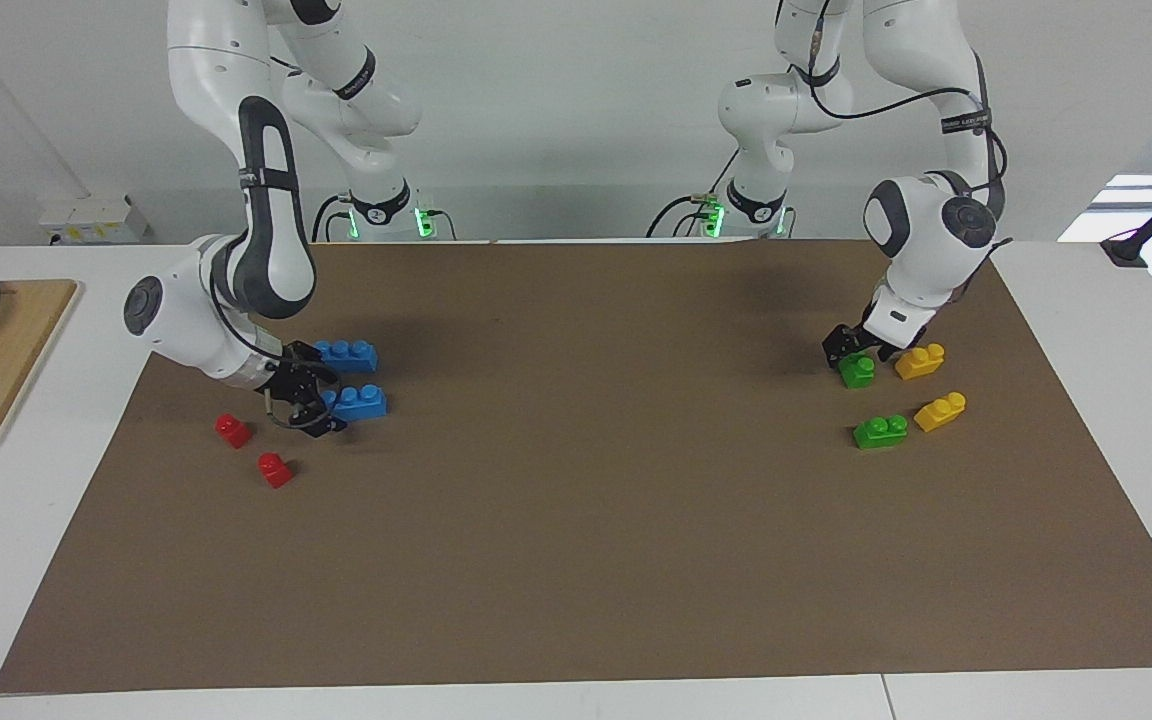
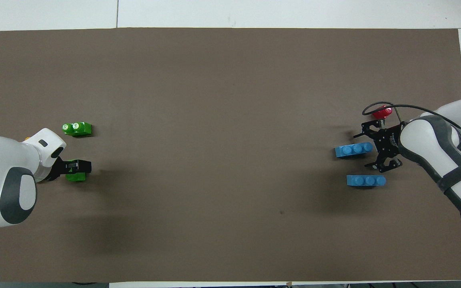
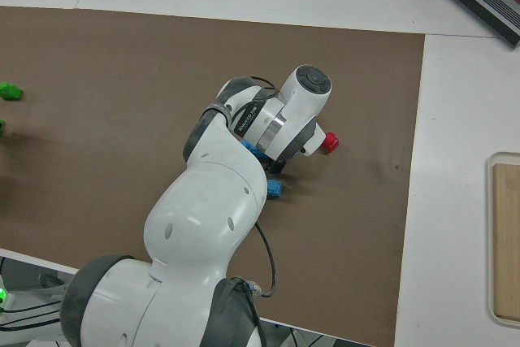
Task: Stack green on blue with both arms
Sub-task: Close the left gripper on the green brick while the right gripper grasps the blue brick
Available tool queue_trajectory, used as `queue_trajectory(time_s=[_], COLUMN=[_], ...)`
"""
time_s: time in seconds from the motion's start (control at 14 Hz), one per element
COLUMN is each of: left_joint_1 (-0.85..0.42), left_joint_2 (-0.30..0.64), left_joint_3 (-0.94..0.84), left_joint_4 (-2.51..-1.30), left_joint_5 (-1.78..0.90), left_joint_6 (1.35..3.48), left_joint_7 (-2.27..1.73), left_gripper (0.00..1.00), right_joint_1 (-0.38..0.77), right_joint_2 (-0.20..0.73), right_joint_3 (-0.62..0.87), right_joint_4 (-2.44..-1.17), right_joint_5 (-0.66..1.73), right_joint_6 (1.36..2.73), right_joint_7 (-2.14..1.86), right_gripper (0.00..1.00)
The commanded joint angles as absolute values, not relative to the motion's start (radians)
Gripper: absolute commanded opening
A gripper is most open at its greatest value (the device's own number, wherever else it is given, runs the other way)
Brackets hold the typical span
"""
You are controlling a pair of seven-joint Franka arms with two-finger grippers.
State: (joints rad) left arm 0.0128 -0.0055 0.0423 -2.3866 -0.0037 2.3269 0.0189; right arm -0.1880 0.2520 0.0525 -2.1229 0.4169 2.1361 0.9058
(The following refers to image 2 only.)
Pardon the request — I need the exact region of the blue three-stud toy brick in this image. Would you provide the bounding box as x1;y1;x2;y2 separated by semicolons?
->
335;142;374;159
347;175;387;187

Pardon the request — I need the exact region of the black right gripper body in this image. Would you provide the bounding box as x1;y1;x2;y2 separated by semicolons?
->
377;125;403;160

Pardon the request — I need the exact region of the brown table mat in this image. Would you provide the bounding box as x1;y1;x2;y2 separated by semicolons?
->
0;27;461;282

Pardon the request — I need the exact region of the red one-stud toy brick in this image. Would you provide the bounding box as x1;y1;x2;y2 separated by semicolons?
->
372;105;393;120

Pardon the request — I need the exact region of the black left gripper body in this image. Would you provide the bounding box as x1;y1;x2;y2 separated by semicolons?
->
48;157;69;181

